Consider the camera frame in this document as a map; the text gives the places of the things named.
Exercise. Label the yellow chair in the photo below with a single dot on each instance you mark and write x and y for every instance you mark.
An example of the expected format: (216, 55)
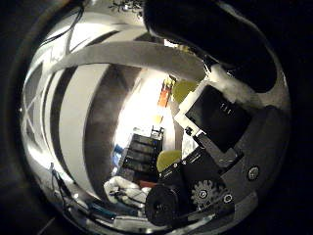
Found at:
(167, 160)
(182, 91)

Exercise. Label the black drawer cabinet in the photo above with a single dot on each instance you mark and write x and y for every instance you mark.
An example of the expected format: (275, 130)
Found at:
(140, 156)

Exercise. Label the blue bin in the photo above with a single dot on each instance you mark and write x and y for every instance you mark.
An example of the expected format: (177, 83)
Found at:
(117, 156)

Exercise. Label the small orange wall panel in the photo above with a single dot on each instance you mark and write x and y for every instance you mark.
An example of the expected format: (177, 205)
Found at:
(158, 119)

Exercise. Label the black frame device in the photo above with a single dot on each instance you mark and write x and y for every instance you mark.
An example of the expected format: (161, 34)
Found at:
(157, 133)

